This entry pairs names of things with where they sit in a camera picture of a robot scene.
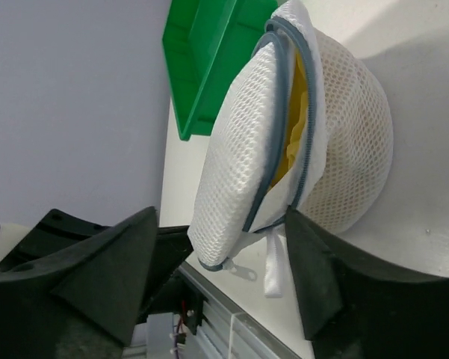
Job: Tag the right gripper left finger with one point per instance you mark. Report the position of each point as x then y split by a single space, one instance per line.
82 301

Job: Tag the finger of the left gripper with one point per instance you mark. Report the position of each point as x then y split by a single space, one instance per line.
166 289

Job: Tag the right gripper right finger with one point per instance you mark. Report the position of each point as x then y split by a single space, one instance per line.
353 304

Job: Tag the yellow bra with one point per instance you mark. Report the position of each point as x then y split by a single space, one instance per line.
297 119

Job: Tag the white mesh laundry bag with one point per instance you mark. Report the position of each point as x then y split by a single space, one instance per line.
341 167

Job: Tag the green plastic tray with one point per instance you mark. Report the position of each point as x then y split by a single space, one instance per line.
206 44

